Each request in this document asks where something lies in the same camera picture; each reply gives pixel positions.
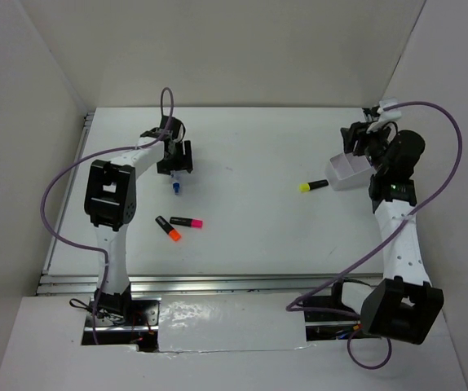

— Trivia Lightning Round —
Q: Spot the aluminium frame rail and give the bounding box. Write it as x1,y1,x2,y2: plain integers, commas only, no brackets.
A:
36,273,418,295

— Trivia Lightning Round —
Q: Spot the white divided container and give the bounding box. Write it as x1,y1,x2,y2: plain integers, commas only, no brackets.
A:
325,153,376,191

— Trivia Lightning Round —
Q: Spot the orange highlighter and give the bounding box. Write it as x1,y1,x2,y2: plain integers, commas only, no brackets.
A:
155,216,181,242

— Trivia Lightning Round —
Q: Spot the pink highlighter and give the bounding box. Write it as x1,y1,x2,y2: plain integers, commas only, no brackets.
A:
170,217,203,228

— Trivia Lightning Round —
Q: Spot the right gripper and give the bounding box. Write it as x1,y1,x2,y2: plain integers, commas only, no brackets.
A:
340,118,392,174

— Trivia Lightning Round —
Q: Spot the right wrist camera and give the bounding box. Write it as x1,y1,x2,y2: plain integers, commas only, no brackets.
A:
366,98,402,134

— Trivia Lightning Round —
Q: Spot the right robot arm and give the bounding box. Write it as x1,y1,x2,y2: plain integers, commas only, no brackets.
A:
329,121,444,345

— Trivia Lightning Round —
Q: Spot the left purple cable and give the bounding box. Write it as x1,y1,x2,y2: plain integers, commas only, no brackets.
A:
39,86,178,345

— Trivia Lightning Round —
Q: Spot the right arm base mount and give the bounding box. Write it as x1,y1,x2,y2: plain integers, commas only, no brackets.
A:
295,295,360,342

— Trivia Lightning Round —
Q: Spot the white cover plate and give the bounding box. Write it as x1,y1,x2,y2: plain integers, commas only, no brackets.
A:
158,292,307,353

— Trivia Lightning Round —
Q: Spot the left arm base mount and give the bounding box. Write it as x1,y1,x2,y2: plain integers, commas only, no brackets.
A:
82,300,161,353

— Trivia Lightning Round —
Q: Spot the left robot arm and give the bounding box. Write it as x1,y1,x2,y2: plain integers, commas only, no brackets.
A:
84,116,193,325

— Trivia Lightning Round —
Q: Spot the yellow highlighter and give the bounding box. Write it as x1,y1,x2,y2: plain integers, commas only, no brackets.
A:
299,179,329,192

